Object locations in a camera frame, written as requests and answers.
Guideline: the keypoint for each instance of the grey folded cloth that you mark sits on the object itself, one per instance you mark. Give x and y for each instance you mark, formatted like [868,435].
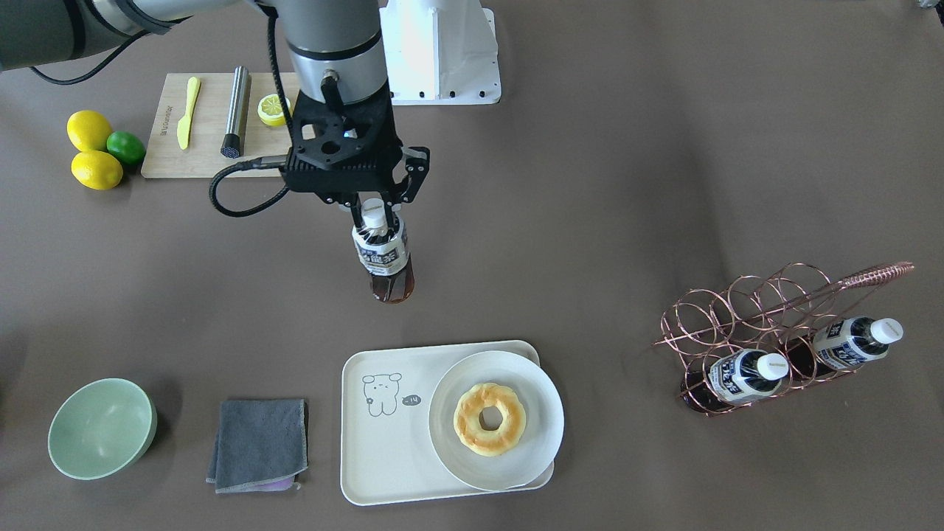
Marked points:
[260,446]

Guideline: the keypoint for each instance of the cream tray with bear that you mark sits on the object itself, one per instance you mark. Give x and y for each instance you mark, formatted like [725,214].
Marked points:
[397,439]

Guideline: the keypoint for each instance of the yellow plastic knife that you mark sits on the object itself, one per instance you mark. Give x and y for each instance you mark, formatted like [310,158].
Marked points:
[183,128]

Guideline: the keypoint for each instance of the mint green bowl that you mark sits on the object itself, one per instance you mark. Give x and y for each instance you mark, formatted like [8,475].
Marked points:
[102,428]

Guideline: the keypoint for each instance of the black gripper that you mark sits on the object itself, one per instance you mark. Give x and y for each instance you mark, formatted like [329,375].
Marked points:
[415,171]

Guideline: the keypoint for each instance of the upper yellow lemon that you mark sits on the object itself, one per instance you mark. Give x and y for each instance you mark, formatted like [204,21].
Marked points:
[88,130]

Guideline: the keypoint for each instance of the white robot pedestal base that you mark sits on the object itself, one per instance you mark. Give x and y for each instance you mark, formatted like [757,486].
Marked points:
[441,53]

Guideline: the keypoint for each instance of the glazed donut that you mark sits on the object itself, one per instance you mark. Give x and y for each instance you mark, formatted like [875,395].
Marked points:
[490,419]

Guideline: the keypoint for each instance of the lower yellow lemon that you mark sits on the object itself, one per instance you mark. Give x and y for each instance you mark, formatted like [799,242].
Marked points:
[97,170]

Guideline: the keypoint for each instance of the half lemon slice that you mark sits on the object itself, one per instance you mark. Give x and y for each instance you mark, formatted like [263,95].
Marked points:
[271,111]

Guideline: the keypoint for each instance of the bamboo cutting board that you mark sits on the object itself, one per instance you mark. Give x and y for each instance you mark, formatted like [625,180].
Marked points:
[203,158]

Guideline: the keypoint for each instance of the steel muddler black tip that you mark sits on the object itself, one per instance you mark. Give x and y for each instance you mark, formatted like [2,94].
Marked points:
[232,144]

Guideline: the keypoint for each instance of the copper wire bottle rack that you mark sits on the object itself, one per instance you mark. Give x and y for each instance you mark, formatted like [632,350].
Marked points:
[766,313]

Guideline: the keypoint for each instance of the tea bottle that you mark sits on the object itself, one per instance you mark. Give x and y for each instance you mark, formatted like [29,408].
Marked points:
[738,379]
[384,252]
[843,346]

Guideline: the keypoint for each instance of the tea bottle front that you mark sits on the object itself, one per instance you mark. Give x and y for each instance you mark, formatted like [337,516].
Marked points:
[843,346]
[738,379]

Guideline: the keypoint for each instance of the white round plate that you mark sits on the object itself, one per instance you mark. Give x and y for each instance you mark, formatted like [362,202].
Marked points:
[542,438]

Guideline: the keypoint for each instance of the green lime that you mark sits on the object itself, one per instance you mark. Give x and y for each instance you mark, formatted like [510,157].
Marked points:
[126,147]

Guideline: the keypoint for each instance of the yellow lemon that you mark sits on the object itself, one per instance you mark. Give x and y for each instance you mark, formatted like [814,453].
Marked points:
[88,130]
[97,170]

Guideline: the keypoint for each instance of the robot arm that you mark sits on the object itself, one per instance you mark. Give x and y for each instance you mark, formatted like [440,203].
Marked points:
[344,146]

